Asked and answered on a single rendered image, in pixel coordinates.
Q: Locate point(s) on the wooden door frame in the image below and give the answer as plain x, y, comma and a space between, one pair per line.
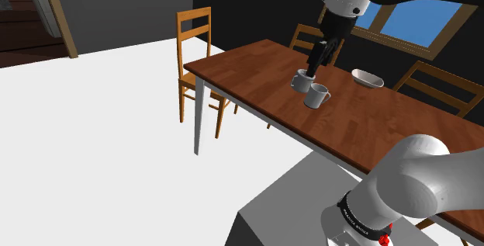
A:
60, 18

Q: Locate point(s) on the wood-framed window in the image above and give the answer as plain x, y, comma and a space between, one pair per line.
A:
412, 22

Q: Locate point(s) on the grey mug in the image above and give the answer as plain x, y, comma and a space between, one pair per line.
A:
314, 97
300, 83

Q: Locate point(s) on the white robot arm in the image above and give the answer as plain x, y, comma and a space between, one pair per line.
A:
408, 184

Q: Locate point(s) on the wooden chair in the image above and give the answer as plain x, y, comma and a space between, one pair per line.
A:
189, 82
302, 35
425, 223
442, 86

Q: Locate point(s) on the grey robot stand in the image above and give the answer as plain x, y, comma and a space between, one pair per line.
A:
287, 207

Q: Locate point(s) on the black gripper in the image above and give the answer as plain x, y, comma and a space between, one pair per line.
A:
336, 25

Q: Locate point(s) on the wooden table with white legs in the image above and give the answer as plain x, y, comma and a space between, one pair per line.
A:
359, 124

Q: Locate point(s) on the white bowl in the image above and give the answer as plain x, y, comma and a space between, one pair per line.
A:
366, 78

